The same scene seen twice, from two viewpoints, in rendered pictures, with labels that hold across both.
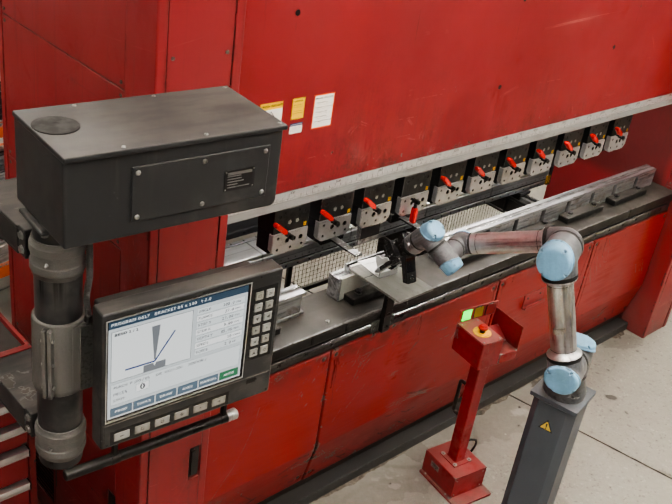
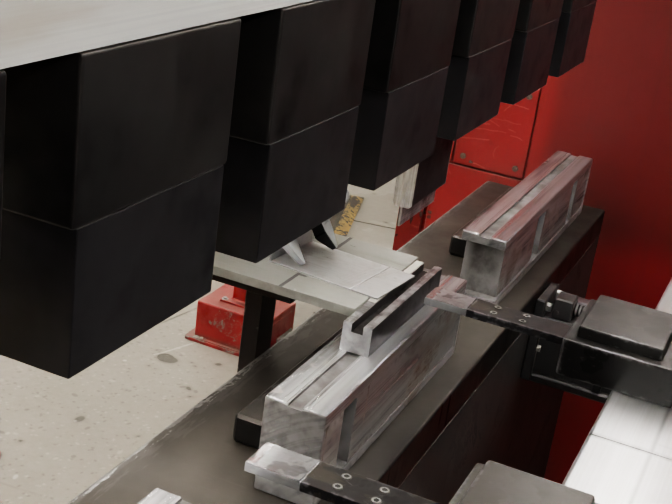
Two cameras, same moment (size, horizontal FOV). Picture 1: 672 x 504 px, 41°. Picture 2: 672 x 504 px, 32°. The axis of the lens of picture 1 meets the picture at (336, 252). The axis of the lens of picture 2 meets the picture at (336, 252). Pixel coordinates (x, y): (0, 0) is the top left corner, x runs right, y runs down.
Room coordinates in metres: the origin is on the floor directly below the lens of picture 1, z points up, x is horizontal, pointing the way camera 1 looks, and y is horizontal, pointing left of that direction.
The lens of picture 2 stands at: (3.99, -0.61, 1.46)
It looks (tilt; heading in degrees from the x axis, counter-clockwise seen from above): 21 degrees down; 157
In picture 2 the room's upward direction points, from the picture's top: 8 degrees clockwise
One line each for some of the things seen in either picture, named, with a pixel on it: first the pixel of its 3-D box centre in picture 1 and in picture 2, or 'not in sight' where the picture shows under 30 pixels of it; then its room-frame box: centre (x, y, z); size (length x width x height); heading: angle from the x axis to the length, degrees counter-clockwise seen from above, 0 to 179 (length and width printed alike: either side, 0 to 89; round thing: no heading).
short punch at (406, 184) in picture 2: (368, 229); (423, 168); (2.97, -0.11, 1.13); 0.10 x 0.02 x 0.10; 136
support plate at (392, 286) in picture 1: (390, 279); (276, 252); (2.87, -0.21, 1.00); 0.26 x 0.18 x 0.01; 46
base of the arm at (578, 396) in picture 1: (567, 379); not in sight; (2.65, -0.88, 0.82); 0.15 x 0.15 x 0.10
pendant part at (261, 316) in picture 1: (182, 344); not in sight; (1.70, 0.32, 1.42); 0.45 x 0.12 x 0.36; 132
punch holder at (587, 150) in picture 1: (588, 137); not in sight; (3.96, -1.06, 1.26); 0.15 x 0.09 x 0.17; 136
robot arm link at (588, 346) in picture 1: (575, 353); not in sight; (2.65, -0.87, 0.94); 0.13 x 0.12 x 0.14; 156
